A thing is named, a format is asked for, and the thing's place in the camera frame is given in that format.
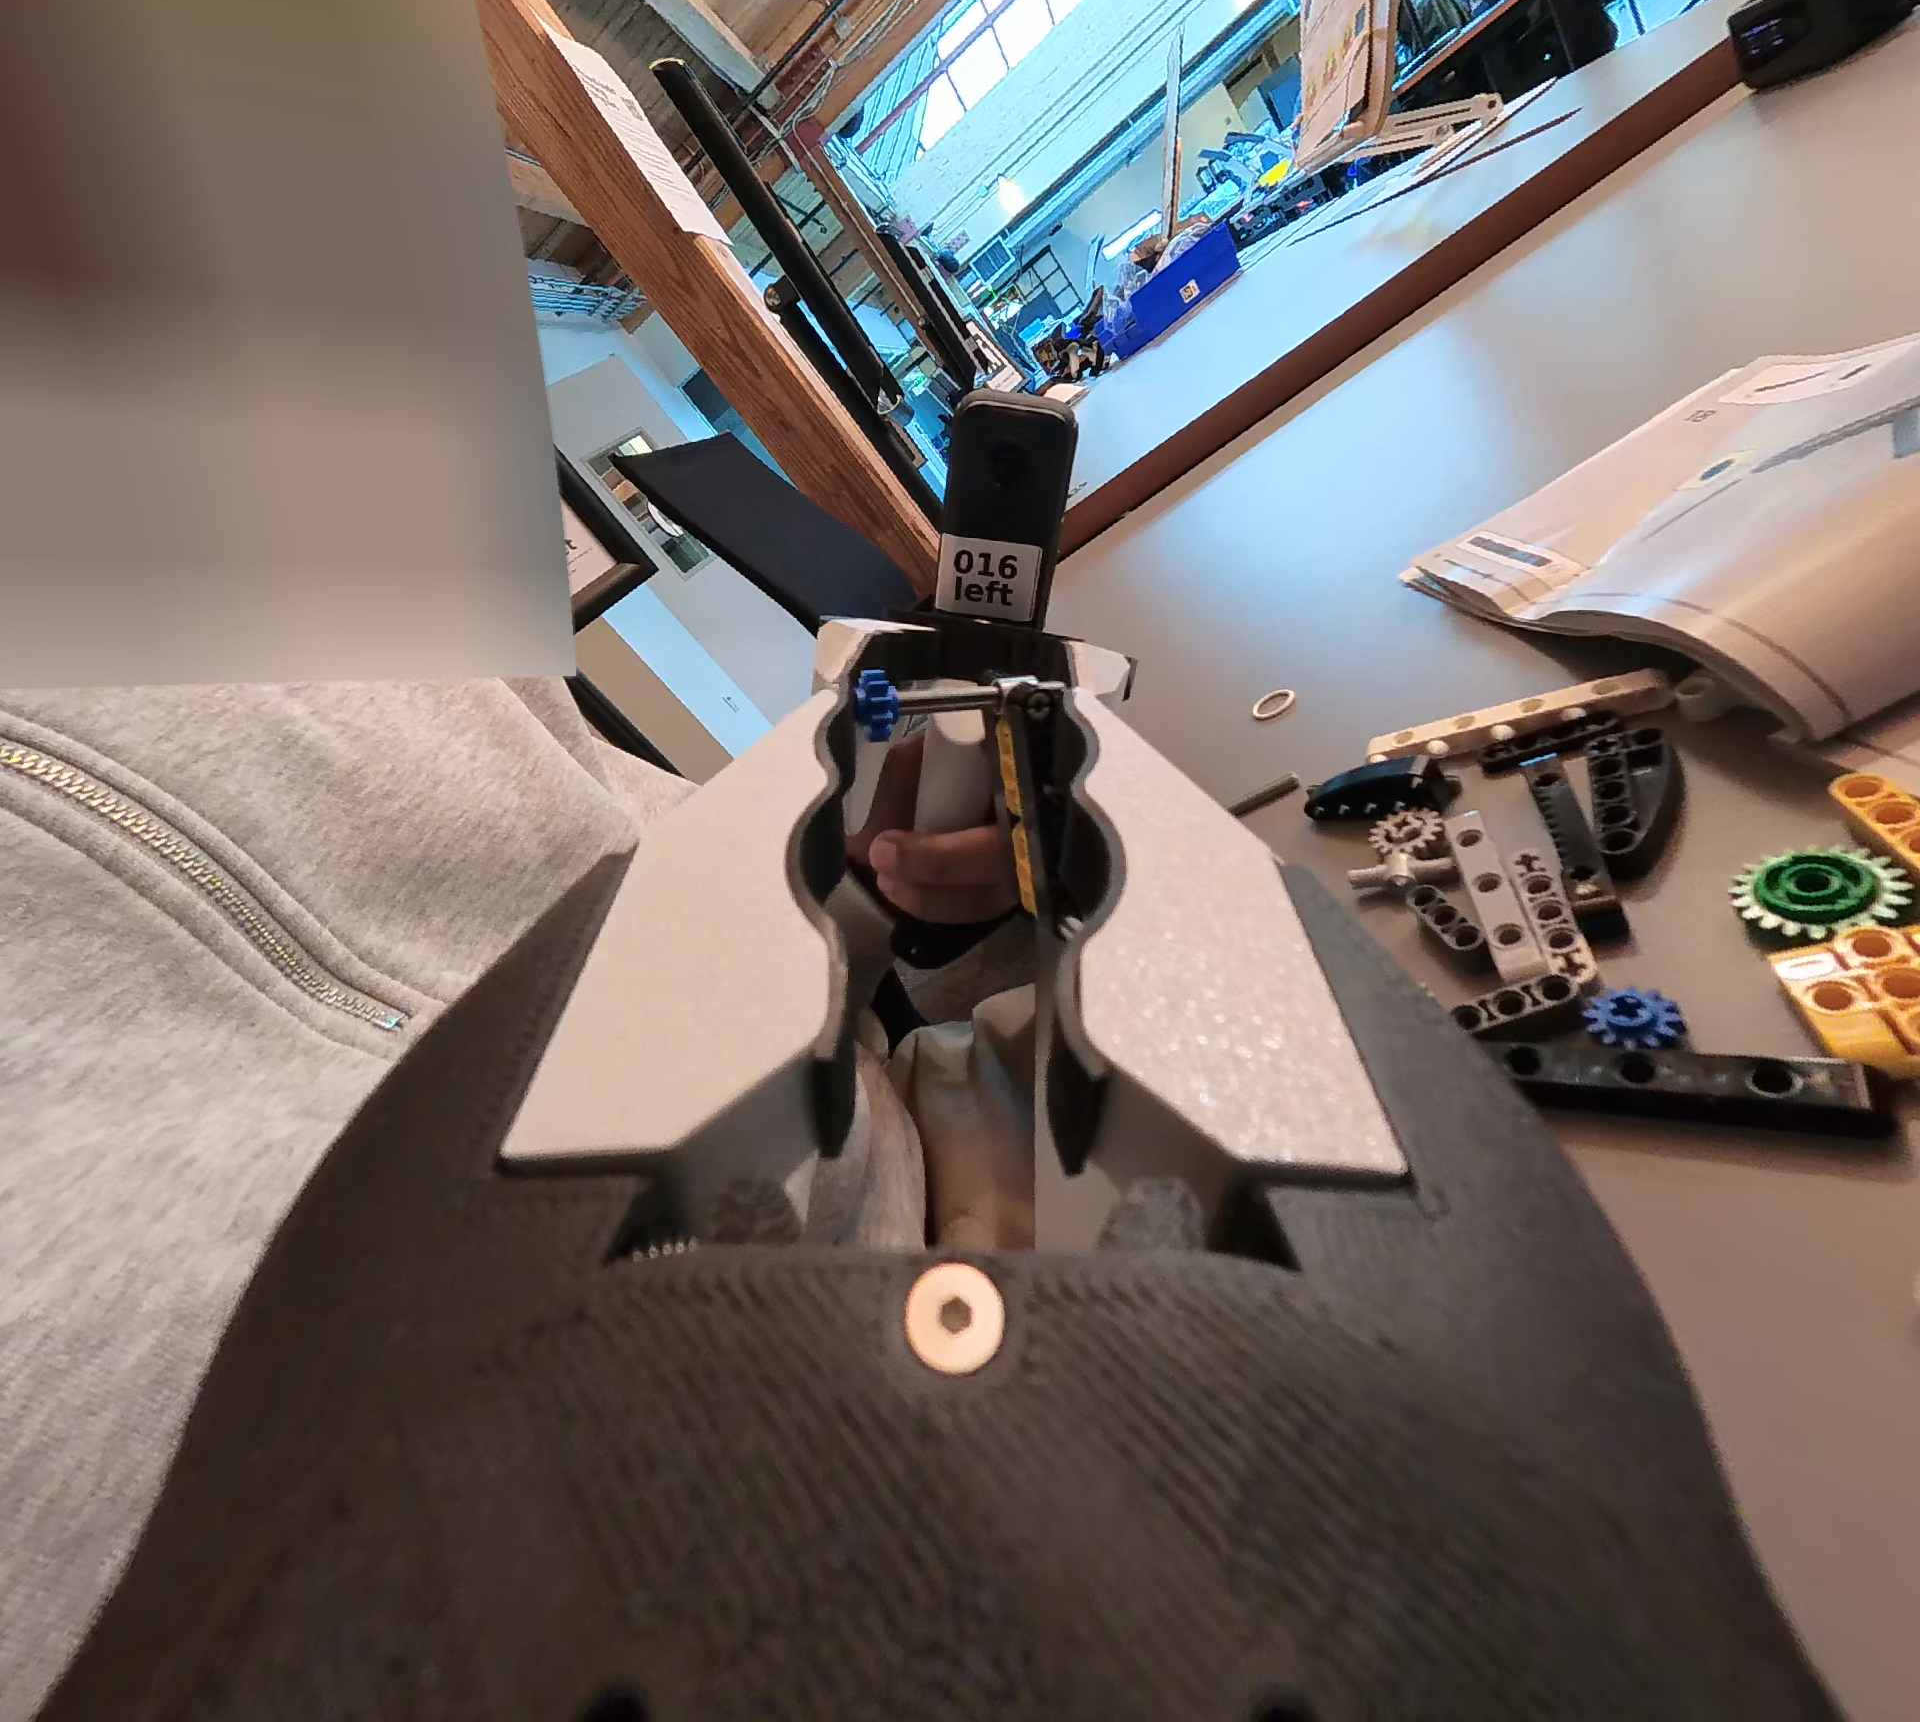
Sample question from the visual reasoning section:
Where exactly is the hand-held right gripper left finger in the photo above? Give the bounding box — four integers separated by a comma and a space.
497, 685, 864, 1223

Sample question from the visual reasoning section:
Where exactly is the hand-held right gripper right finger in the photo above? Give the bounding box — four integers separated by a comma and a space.
1049, 686, 1412, 1236

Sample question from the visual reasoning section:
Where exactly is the black yellow lego beam assembly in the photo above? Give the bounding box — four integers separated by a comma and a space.
985, 676, 1086, 940

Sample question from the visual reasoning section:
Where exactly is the pile of loose lego pieces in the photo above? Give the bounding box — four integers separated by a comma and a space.
1226, 666, 1920, 1143

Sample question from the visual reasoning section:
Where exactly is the lego instruction booklet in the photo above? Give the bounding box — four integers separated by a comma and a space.
1398, 337, 1920, 745

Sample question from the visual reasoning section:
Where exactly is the person's left hand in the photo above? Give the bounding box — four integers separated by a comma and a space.
846, 734, 1040, 930

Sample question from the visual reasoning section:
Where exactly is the blue storage bin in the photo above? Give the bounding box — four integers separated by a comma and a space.
1116, 228, 1247, 354

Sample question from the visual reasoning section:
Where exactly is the white sign board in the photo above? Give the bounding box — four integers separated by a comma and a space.
554, 446, 661, 633

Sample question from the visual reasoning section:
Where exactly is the person's tan trouser leg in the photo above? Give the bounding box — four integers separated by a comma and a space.
900, 1020, 1040, 1253

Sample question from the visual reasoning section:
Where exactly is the white paper notice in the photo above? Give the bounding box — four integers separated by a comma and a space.
539, 25, 738, 247

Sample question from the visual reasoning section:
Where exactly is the black charger case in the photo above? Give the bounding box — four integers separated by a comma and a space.
1724, 0, 1920, 93

